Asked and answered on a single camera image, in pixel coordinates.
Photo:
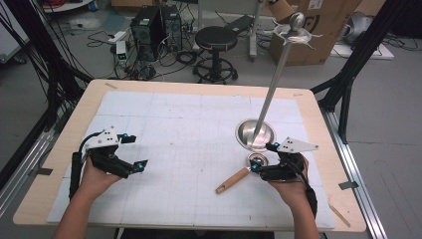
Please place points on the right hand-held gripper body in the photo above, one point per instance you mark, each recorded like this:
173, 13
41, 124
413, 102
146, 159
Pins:
285, 171

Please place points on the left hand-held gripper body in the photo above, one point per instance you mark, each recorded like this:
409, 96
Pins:
103, 138

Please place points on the metal utensil rack stand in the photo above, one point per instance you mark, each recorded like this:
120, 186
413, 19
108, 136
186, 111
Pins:
273, 84

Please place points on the person's right hand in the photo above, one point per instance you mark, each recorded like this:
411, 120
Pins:
293, 191

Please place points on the person's left hand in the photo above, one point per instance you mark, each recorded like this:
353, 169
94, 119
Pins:
94, 184

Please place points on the white grid mat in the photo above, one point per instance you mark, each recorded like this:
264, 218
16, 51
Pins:
185, 149

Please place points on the black tape piece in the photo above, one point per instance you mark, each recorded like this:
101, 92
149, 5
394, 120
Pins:
348, 185
42, 171

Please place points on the small white power supply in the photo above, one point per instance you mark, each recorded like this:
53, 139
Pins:
121, 49

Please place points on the white power strip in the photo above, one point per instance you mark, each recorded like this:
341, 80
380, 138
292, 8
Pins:
117, 36

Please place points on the large black computer tower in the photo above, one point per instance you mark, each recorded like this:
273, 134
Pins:
147, 33

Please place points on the slim black computer tower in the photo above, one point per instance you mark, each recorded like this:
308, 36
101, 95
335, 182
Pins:
172, 28

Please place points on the brown cardboard box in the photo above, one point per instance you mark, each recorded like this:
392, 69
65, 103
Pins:
326, 40

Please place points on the black round stool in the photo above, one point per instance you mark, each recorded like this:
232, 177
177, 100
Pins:
215, 38

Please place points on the black flat laptop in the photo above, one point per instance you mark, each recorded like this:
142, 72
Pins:
239, 24

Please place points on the white flat board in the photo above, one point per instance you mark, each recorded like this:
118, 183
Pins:
381, 53

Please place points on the silver grey bag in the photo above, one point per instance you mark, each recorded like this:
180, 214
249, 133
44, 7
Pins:
356, 28

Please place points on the aluminium rail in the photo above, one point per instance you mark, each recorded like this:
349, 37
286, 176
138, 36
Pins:
355, 179
23, 172

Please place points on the black metal frame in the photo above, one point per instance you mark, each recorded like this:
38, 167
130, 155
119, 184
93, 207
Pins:
53, 76
365, 46

